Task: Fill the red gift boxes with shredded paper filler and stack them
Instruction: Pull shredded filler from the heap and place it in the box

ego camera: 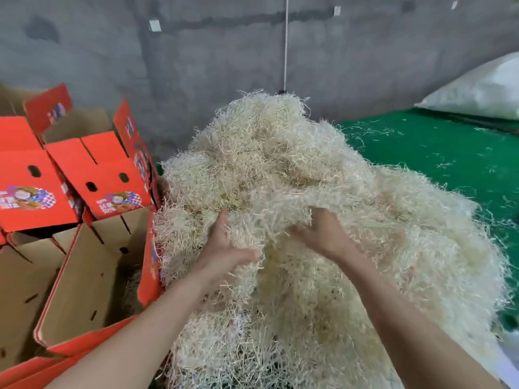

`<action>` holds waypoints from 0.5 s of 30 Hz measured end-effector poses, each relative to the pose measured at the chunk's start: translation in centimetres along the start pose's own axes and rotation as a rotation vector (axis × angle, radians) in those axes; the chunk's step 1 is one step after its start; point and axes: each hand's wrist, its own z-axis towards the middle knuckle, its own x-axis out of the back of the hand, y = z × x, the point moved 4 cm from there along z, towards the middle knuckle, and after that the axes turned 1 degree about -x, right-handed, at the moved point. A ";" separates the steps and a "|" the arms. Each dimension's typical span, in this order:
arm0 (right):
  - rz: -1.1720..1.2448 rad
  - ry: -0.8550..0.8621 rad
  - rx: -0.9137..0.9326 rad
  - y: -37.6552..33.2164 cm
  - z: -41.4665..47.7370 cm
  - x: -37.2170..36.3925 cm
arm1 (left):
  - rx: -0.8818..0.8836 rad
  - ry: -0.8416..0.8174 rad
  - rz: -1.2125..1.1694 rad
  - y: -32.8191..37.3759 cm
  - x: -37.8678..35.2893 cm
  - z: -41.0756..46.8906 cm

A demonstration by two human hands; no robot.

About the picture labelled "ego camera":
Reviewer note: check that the white sack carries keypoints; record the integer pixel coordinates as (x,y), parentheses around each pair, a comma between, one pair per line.
(478,89)

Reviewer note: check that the white pole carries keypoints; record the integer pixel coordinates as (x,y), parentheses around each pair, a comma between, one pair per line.
(285,44)

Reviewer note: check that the pile of wood wool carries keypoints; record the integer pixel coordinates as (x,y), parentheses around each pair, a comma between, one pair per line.
(324,182)

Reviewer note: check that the person's left forearm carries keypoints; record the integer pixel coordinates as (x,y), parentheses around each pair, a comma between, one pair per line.
(130,344)

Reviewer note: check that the person's right hand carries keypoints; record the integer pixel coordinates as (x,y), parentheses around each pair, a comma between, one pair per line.
(326,235)

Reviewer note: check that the person's right forearm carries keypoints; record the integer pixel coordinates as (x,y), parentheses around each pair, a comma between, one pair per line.
(413,328)

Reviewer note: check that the red cardboard box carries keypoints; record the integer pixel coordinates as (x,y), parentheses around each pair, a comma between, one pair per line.
(109,186)
(24,295)
(32,190)
(81,287)

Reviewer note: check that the person's left hand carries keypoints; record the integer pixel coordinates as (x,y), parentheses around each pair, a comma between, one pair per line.
(215,257)

